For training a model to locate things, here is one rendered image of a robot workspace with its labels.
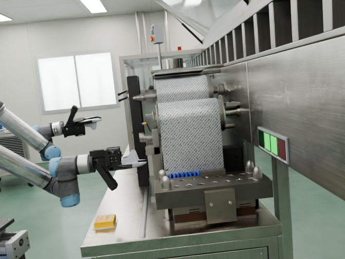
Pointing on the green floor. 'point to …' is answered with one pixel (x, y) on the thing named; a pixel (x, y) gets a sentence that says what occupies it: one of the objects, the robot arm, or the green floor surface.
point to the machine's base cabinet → (213, 251)
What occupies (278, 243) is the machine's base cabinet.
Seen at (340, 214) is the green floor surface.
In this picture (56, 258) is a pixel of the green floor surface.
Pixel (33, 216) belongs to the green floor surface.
